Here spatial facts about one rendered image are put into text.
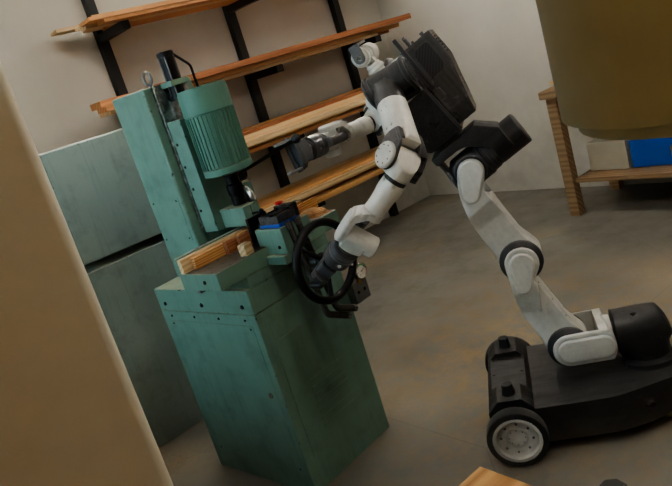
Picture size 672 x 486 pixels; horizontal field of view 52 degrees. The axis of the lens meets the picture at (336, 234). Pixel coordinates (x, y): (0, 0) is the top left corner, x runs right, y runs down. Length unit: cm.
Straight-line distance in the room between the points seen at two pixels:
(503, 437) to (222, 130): 138
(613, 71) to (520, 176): 549
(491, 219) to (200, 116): 103
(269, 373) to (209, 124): 87
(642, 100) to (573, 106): 4
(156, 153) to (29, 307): 206
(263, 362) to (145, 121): 95
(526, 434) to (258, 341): 93
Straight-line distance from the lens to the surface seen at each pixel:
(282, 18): 560
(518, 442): 244
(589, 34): 27
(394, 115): 196
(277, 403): 247
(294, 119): 491
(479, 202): 229
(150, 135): 259
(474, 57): 571
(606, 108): 27
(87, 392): 59
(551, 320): 247
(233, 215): 249
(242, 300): 233
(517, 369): 262
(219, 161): 240
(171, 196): 261
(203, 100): 238
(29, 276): 57
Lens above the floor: 142
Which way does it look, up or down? 14 degrees down
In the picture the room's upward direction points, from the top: 17 degrees counter-clockwise
